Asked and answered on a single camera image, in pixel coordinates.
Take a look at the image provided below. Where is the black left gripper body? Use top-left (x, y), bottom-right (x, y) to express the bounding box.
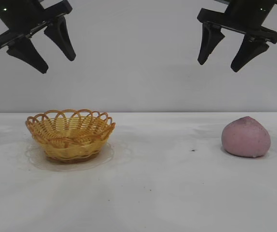
top-left (0, 0), bottom-right (72, 52)

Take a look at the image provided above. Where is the yellow woven plastic basket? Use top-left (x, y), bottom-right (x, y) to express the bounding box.
top-left (27, 108), bottom-right (116, 164)

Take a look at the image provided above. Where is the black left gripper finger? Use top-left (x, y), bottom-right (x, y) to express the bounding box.
top-left (43, 16), bottom-right (77, 62)
top-left (6, 38), bottom-right (49, 74)

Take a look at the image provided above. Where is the pink peach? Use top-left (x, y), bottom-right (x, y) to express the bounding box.
top-left (221, 116), bottom-right (272, 159)

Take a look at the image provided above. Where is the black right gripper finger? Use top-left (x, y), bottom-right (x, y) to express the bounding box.
top-left (197, 22), bottom-right (226, 65)
top-left (230, 35), bottom-right (271, 73)

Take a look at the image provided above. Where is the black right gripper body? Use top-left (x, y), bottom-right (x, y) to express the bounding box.
top-left (197, 0), bottom-right (277, 45)

